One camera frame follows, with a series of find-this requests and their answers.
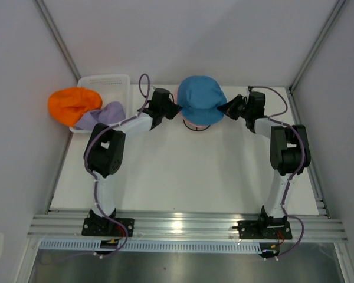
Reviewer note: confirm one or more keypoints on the white slotted cable duct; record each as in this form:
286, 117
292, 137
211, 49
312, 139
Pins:
152, 246

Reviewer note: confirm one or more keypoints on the blue bucket hat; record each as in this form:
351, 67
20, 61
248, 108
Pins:
199, 96

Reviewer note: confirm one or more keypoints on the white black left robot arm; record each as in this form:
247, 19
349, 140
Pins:
104, 152

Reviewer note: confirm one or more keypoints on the black wire hat stand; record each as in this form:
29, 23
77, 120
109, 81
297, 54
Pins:
194, 127

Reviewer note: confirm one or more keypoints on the pink bucket hat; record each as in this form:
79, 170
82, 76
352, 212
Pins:
175, 97

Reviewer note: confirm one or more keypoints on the orange bucket hat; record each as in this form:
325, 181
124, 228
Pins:
67, 106

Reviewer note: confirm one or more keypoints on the aluminium mounting rail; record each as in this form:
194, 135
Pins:
179, 226

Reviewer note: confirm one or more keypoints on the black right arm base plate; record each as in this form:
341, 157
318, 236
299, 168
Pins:
248, 229

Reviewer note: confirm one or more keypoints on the lavender bucket hat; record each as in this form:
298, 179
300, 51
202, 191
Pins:
110, 114

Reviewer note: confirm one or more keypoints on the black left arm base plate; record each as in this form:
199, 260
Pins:
103, 227

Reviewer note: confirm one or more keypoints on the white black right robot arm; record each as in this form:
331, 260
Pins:
289, 156

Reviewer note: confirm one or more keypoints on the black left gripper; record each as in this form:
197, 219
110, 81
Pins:
174, 111

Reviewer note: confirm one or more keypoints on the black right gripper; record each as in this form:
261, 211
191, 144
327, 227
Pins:
228, 106

